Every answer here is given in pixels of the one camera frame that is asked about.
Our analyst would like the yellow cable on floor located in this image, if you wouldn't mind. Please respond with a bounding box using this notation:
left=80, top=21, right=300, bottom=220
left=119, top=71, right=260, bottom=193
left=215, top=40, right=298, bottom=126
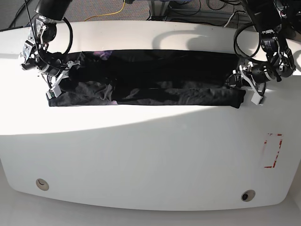
left=84, top=0, right=125, bottom=21

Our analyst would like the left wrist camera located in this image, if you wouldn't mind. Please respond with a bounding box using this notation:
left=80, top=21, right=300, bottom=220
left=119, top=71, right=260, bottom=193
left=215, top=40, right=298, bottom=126
left=251, top=93, right=265, bottom=105

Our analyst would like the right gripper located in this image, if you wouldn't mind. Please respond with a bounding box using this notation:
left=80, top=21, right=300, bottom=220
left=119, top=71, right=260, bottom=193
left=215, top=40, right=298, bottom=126
left=41, top=60, right=80, bottom=91

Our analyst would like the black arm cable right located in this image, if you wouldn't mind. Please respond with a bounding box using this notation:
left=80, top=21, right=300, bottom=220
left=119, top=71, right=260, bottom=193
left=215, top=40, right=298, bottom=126
left=23, top=0, right=74, bottom=71

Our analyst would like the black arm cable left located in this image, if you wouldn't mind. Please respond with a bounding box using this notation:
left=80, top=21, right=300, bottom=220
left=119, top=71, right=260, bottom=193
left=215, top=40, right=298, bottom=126
left=232, top=21, right=261, bottom=59

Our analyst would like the red tape rectangle marking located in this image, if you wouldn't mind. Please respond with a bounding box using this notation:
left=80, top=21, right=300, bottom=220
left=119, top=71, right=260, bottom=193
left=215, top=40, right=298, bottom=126
left=262, top=134, right=283, bottom=169

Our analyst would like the black t-shirt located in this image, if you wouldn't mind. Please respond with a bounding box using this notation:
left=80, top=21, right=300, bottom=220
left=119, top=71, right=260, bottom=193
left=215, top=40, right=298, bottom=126
left=48, top=50, right=246, bottom=108

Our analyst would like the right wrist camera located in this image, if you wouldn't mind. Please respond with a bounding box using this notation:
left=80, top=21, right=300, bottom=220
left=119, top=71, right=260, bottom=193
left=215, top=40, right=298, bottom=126
left=46, top=87, right=62, bottom=99

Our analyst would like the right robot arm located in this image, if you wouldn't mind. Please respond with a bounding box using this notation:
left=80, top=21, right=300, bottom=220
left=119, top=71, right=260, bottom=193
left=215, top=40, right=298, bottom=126
left=19, top=0, right=80, bottom=98

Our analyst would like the left table grommet hole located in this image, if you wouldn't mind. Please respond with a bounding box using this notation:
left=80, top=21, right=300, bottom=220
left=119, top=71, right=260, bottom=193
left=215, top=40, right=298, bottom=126
left=36, top=178, right=49, bottom=191

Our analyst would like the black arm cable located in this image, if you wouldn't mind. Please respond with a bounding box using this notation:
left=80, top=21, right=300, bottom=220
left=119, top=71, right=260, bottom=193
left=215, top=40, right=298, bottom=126
left=23, top=0, right=74, bottom=71
left=232, top=21, right=261, bottom=59

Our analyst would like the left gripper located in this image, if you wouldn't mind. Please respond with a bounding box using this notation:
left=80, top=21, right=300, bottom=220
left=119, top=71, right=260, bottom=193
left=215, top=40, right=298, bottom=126
left=225, top=63, right=280, bottom=96

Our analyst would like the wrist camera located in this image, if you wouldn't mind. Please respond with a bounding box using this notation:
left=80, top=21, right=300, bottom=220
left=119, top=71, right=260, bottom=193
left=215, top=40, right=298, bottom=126
left=46, top=87, right=62, bottom=99
left=251, top=93, right=265, bottom=105

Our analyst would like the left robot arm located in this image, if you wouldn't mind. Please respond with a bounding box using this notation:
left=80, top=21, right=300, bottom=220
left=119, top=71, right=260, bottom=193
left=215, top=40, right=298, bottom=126
left=226, top=0, right=301, bottom=91

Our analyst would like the right table grommet hole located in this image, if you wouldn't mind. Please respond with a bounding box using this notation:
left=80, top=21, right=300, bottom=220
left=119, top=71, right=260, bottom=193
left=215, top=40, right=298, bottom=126
left=241, top=190, right=256, bottom=202

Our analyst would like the table grommet hole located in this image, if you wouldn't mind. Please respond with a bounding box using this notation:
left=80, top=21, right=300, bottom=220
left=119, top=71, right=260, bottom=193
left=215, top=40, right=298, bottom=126
left=241, top=190, right=256, bottom=202
left=36, top=178, right=49, bottom=191

